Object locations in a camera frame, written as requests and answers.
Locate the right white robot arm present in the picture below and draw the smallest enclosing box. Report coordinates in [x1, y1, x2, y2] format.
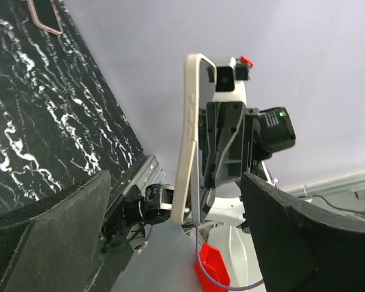
[102, 101, 365, 291]

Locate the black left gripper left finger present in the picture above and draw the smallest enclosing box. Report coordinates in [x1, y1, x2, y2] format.
[0, 171, 111, 291]

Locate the phone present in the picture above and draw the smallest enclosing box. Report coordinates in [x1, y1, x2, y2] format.
[26, 0, 63, 36]
[171, 53, 215, 224]

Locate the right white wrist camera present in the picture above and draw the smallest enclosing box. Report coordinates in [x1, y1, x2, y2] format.
[212, 55, 254, 105]

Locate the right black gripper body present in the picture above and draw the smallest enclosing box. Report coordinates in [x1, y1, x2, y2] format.
[198, 102, 296, 189]

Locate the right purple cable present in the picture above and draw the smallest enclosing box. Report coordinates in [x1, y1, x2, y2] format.
[194, 224, 265, 291]

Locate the aluminium frame rail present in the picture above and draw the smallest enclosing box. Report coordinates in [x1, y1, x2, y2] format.
[121, 155, 167, 196]

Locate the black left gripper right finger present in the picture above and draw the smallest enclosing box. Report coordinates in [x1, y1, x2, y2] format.
[240, 173, 365, 291]

